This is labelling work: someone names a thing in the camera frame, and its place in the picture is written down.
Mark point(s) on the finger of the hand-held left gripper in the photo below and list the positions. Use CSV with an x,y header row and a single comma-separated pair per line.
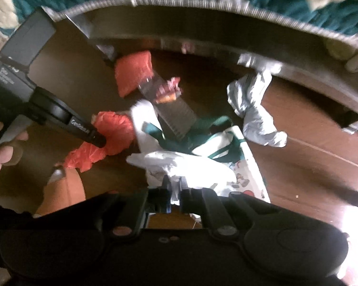
x,y
85,131

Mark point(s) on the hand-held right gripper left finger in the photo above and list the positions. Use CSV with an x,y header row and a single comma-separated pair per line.
x,y
166,195

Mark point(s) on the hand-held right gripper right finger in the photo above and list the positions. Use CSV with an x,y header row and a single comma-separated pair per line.
x,y
185,198

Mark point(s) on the red tissue paper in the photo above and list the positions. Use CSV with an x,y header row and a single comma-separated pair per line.
x,y
113,131

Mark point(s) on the person's left hand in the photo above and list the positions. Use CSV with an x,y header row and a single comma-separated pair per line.
x,y
0,155

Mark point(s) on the orange-brown object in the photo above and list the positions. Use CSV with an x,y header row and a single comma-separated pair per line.
x,y
62,193

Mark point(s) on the orange mesh bag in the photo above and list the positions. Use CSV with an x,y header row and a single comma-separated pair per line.
x,y
134,71

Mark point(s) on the grey crumpled plastic bag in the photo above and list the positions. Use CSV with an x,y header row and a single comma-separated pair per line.
x,y
256,110

